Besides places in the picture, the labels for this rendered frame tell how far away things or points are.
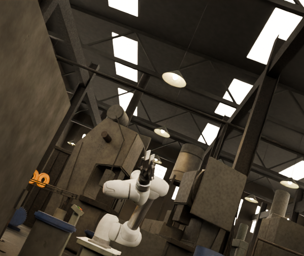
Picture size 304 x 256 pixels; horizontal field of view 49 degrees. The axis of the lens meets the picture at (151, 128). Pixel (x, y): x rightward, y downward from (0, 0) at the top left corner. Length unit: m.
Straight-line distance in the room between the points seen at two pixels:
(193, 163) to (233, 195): 5.79
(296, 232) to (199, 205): 2.00
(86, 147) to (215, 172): 2.40
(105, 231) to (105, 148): 3.23
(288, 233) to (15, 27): 6.67
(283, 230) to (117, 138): 3.50
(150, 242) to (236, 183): 2.08
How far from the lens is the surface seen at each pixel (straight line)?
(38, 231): 2.49
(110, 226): 3.03
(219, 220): 6.24
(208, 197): 6.12
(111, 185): 2.11
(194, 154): 12.12
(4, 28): 0.52
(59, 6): 9.29
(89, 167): 6.06
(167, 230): 6.76
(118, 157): 5.95
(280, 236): 6.90
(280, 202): 10.29
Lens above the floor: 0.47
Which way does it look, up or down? 19 degrees up
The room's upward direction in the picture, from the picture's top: 24 degrees clockwise
